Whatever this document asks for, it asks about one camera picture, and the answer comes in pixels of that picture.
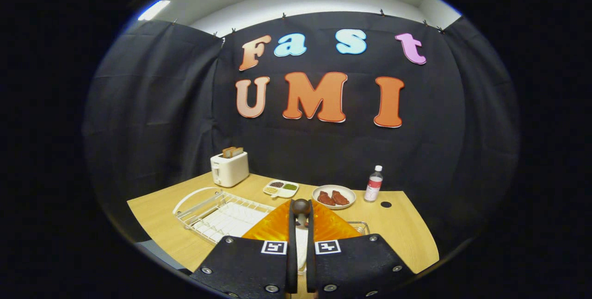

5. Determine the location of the white wire dish rack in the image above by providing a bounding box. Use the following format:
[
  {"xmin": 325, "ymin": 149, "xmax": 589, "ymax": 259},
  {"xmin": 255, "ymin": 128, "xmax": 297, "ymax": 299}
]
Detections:
[{"xmin": 173, "ymin": 187, "xmax": 309, "ymax": 274}]

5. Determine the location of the white divided dish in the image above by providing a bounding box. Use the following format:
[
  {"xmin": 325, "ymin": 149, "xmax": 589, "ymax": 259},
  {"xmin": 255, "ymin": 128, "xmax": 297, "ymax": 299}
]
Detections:
[{"xmin": 263, "ymin": 180, "xmax": 300, "ymax": 199}]

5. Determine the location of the dark-handled metal spoon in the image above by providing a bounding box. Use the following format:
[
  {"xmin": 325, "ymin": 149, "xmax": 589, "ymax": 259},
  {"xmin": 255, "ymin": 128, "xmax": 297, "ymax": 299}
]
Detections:
[{"xmin": 291, "ymin": 198, "xmax": 312, "ymax": 229}]

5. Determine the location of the black backdrop cloth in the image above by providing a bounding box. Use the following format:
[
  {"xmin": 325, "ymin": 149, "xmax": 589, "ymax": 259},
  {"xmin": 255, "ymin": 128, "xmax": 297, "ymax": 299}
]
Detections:
[{"xmin": 82, "ymin": 11, "xmax": 521, "ymax": 253}]

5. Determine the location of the white toaster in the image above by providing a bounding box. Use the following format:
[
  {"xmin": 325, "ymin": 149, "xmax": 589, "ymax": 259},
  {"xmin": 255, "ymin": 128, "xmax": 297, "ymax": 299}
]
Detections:
[{"xmin": 210, "ymin": 151, "xmax": 250, "ymax": 188}]

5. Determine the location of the metal wire basket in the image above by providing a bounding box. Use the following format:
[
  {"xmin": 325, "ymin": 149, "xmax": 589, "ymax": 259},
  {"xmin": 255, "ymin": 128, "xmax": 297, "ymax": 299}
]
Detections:
[{"xmin": 346, "ymin": 221, "xmax": 370, "ymax": 237}]

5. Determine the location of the red label plastic bottle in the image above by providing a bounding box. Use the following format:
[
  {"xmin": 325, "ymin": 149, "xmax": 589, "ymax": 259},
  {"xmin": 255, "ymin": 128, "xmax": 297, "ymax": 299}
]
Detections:
[{"xmin": 364, "ymin": 165, "xmax": 384, "ymax": 203}]

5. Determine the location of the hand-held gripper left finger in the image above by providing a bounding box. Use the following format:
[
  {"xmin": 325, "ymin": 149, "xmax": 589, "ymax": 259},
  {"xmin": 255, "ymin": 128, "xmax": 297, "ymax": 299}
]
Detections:
[{"xmin": 190, "ymin": 199, "xmax": 299, "ymax": 299}]

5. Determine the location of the white plate with meat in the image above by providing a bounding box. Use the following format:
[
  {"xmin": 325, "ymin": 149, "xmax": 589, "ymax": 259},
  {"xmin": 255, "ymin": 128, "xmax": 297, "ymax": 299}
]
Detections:
[{"xmin": 312, "ymin": 185, "xmax": 357, "ymax": 210}]

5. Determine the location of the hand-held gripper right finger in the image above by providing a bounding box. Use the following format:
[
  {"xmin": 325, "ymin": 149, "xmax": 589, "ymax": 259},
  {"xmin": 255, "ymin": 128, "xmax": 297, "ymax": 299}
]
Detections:
[{"xmin": 305, "ymin": 199, "xmax": 416, "ymax": 298}]

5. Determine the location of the ceiling light panel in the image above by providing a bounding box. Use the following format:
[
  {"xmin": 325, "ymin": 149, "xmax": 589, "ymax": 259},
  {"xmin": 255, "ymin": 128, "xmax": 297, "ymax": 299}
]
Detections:
[{"xmin": 138, "ymin": 0, "xmax": 171, "ymax": 21}]

